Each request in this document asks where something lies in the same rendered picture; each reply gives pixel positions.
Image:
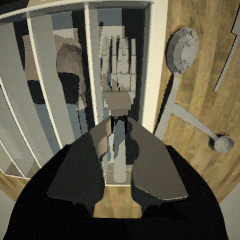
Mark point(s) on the grey spoon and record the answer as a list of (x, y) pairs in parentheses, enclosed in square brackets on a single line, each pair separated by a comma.
[(181, 53), (222, 144)]

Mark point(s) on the silver spoon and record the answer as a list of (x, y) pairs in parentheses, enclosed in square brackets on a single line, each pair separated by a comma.
[(72, 68)]

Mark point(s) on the grey fork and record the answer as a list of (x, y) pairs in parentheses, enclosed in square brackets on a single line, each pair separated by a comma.
[(128, 84), (108, 67), (119, 102)]

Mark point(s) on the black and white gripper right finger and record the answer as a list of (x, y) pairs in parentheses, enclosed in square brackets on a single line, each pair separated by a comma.
[(161, 176)]

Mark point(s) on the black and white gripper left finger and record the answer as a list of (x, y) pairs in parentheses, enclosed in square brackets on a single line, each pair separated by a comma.
[(72, 176)]

